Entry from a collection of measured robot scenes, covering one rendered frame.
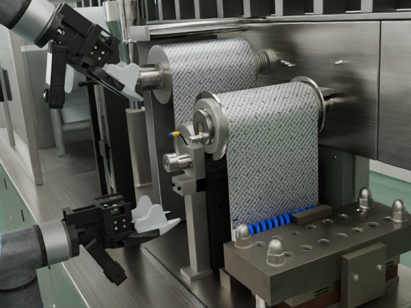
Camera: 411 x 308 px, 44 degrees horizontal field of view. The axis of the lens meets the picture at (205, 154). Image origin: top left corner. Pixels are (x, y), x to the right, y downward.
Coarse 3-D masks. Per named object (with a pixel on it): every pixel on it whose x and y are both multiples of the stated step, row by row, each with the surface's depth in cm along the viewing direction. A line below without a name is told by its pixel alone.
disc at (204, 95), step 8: (200, 96) 107; (208, 96) 104; (216, 96) 102; (216, 104) 102; (224, 112) 100; (224, 120) 100; (224, 128) 101; (224, 136) 101; (224, 144) 102; (216, 152) 106; (224, 152) 103
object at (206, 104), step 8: (200, 104) 106; (208, 104) 103; (216, 112) 101; (216, 120) 101; (216, 128) 102; (216, 136) 102; (200, 144) 110; (208, 144) 107; (216, 144) 103; (208, 152) 107
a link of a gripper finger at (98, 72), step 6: (84, 66) 89; (90, 66) 87; (90, 72) 88; (96, 72) 88; (102, 72) 88; (102, 78) 88; (108, 78) 89; (114, 78) 90; (114, 84) 90; (120, 84) 91; (120, 90) 91
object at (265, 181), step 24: (264, 144) 107; (288, 144) 110; (312, 144) 113; (240, 168) 105; (264, 168) 108; (288, 168) 111; (312, 168) 115; (240, 192) 106; (264, 192) 109; (288, 192) 113; (312, 192) 116; (240, 216) 108; (264, 216) 111
